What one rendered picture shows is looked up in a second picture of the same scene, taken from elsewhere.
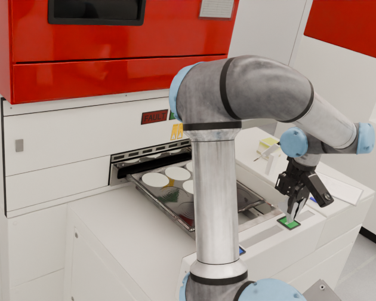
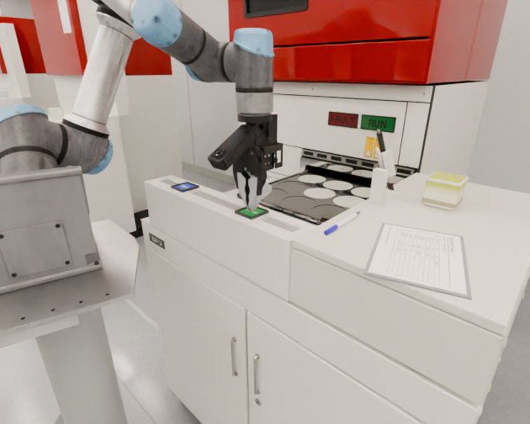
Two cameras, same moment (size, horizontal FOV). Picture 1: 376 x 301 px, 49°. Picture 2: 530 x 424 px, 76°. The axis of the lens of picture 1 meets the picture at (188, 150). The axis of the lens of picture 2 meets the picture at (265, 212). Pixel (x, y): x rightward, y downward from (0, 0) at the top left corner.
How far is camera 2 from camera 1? 1.59 m
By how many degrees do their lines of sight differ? 78
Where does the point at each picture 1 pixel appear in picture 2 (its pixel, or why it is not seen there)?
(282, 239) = (212, 208)
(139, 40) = (305, 25)
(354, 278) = not seen: outside the picture
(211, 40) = (396, 18)
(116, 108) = (304, 100)
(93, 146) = (288, 133)
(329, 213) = (304, 241)
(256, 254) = (182, 197)
